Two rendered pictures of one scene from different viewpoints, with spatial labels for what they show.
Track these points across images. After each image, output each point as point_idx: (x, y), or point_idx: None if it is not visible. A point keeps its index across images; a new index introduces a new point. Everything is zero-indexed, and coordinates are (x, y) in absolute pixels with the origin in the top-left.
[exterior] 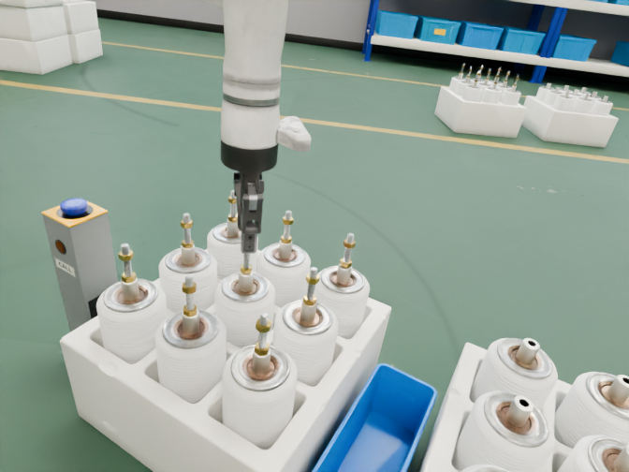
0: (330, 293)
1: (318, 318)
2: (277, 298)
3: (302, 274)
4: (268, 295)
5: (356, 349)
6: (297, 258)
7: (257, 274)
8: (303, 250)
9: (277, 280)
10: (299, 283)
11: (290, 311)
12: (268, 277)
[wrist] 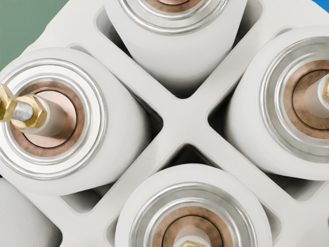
0: (225, 21)
1: (328, 72)
2: (134, 146)
3: (115, 78)
4: (228, 188)
5: (296, 1)
6: (67, 85)
7: (146, 209)
8: (23, 59)
9: (124, 147)
10: (123, 88)
11: (304, 139)
12: (109, 170)
